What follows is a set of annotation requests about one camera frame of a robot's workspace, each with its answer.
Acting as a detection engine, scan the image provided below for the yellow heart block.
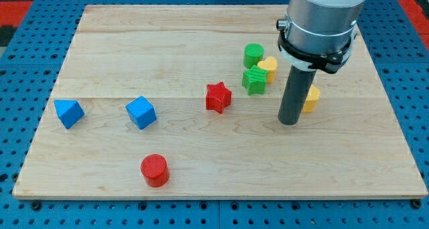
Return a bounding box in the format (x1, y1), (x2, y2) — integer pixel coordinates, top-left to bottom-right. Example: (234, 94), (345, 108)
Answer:
(257, 56), (278, 83)

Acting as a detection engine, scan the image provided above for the green star block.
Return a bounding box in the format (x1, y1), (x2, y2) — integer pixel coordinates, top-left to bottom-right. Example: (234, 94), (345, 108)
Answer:
(242, 65), (268, 95)

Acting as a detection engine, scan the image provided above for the green cylinder block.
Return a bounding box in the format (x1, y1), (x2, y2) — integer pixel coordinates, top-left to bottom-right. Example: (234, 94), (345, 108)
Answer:
(243, 43), (264, 68)

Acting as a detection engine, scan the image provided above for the blue triangular prism block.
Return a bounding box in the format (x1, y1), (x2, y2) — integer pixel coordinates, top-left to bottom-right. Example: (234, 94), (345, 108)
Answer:
(54, 100), (84, 129)

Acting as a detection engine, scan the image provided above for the blue cube block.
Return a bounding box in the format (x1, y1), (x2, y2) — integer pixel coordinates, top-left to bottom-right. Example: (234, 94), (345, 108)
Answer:
(125, 96), (157, 129)

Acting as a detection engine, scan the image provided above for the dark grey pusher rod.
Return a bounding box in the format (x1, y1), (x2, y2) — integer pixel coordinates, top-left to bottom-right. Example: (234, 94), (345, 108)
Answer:
(278, 66), (316, 125)

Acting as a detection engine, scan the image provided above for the red cylinder block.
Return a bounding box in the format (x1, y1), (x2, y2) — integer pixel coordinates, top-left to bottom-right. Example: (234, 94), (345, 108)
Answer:
(140, 154), (170, 187)

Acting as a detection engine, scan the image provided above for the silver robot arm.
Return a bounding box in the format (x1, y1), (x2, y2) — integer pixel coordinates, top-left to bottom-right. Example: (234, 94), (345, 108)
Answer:
(276, 0), (365, 74)

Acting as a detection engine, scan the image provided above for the red star block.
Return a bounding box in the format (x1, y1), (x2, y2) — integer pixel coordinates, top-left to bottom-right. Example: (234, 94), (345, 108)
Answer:
(205, 82), (232, 114)

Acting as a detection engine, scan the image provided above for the yellow hexagon block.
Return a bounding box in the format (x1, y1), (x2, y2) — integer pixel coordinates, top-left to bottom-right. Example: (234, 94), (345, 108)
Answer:
(302, 84), (321, 113)

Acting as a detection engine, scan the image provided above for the wooden board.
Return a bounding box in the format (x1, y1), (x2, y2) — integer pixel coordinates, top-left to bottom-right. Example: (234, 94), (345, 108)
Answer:
(13, 5), (428, 200)

